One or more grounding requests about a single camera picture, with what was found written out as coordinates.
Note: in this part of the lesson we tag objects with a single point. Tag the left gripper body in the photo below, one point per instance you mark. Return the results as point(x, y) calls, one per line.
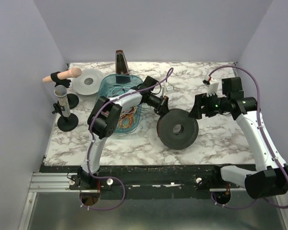
point(163, 105)

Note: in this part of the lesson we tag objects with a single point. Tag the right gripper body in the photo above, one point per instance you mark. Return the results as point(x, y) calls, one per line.
point(204, 105)

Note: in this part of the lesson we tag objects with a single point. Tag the pink microphone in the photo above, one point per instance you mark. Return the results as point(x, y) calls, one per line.
point(71, 73)

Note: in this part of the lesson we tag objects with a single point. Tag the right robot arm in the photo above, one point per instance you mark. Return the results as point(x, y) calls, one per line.
point(271, 175)

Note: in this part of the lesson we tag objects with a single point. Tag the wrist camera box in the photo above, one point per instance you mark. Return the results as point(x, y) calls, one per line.
point(211, 84)
point(166, 88)

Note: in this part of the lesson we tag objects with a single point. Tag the aluminium rail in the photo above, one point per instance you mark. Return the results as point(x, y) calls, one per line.
point(49, 182)

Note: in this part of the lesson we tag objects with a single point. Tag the silver microphone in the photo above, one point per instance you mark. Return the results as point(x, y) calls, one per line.
point(61, 92)

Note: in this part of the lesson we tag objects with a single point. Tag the dark grey cable spool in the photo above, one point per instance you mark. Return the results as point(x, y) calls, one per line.
point(177, 130)

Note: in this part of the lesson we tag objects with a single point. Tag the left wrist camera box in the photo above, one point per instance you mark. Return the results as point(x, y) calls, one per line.
point(166, 88)

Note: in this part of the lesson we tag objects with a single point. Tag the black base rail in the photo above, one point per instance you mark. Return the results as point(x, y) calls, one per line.
point(153, 182)

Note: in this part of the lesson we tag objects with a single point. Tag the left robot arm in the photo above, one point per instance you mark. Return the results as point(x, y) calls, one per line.
point(103, 121)

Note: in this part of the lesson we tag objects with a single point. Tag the brown metronome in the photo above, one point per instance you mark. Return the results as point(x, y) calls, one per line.
point(121, 65)

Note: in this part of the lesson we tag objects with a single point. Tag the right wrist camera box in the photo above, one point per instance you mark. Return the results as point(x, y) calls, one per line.
point(211, 84)

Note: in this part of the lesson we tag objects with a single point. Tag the black microphone stand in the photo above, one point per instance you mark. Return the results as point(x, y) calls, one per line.
point(67, 120)
point(73, 99)

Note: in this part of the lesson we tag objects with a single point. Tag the white cable spool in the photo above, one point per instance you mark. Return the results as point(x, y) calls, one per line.
point(88, 83)

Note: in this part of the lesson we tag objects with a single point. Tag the blue transparent plastic bin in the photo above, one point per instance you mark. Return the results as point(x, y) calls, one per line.
point(115, 85)

